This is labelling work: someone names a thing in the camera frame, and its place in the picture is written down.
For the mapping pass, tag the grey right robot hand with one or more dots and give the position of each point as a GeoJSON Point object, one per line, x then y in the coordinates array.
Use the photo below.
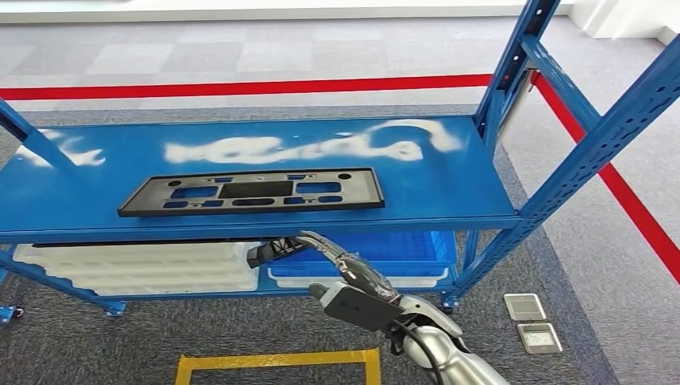
{"type": "Point", "coordinates": [366, 276]}

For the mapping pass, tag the black perforated panel part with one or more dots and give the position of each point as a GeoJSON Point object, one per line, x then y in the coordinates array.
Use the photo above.
{"type": "Point", "coordinates": [143, 199]}

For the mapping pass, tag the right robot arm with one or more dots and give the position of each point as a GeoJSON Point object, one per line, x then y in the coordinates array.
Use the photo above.
{"type": "Point", "coordinates": [457, 361]}

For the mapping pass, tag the black elongated plastic part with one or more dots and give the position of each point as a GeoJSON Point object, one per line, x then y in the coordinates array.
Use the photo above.
{"type": "Point", "coordinates": [265, 254]}

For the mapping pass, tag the blue metal shelf rack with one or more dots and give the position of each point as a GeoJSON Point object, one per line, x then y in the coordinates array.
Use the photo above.
{"type": "Point", "coordinates": [8, 313]}
{"type": "Point", "coordinates": [425, 186]}

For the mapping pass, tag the blue plastic bin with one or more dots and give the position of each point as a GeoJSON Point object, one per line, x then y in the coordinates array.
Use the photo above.
{"type": "Point", "coordinates": [414, 255]}

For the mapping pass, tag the white plastic bin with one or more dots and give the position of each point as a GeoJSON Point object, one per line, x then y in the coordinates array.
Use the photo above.
{"type": "Point", "coordinates": [289, 279]}

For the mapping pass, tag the yellow floor tape square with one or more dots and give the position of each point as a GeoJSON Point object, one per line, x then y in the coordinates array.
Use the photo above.
{"type": "Point", "coordinates": [265, 359]}

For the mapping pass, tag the silver floor outlet plate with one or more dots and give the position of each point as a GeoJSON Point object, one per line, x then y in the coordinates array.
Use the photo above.
{"type": "Point", "coordinates": [525, 307]}
{"type": "Point", "coordinates": [539, 338]}

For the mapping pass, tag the white plastic tray stack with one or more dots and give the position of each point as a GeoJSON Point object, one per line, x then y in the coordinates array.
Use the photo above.
{"type": "Point", "coordinates": [133, 271]}

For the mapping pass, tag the long black trim strip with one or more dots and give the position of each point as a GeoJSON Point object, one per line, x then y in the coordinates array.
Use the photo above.
{"type": "Point", "coordinates": [133, 243]}

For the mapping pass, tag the red floor tape strip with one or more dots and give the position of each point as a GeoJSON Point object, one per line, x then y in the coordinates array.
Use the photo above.
{"type": "Point", "coordinates": [212, 89]}
{"type": "Point", "coordinates": [627, 199]}

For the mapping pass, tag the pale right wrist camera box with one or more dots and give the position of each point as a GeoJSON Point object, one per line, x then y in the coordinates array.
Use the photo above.
{"type": "Point", "coordinates": [356, 308]}

